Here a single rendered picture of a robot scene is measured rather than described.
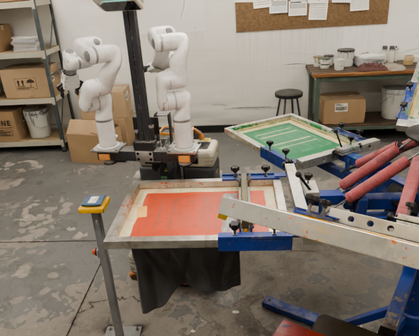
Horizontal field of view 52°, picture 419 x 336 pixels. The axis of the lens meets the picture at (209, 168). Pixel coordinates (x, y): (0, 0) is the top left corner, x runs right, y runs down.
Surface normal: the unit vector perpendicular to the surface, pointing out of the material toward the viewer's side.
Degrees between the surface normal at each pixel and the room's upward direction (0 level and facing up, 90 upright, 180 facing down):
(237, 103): 90
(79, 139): 90
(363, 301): 0
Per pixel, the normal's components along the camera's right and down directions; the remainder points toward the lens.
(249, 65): -0.06, 0.41
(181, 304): -0.06, -0.91
